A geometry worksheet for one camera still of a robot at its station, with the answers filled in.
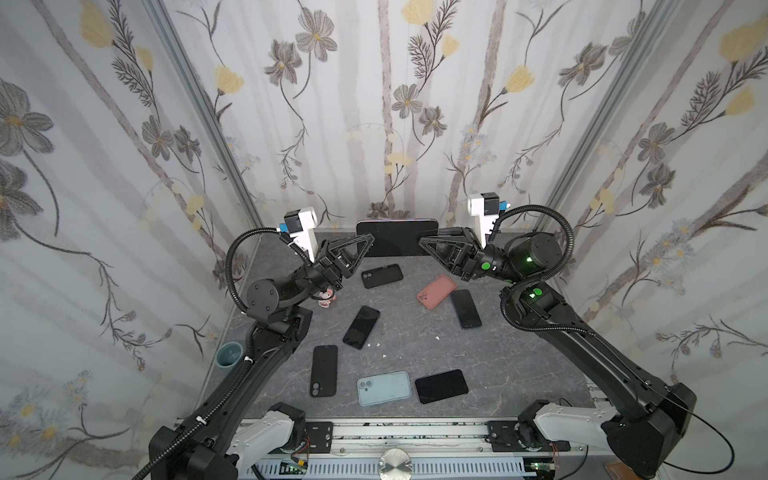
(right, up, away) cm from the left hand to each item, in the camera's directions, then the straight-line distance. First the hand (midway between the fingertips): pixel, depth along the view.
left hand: (367, 239), depth 49 cm
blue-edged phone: (+29, -20, +48) cm, 59 cm away
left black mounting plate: (-14, -48, +24) cm, 55 cm away
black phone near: (+18, -39, +33) cm, 55 cm away
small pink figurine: (-18, -17, +49) cm, 55 cm away
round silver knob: (+5, -44, +9) cm, 45 cm away
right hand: (+10, -1, -1) cm, 10 cm away
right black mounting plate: (+32, -48, +24) cm, 63 cm away
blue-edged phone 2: (-5, -25, +46) cm, 52 cm away
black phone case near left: (-16, -36, +37) cm, 54 cm away
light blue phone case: (+2, -40, +33) cm, 51 cm away
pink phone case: (+20, -15, +53) cm, 58 cm away
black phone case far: (+1, -10, +59) cm, 60 cm away
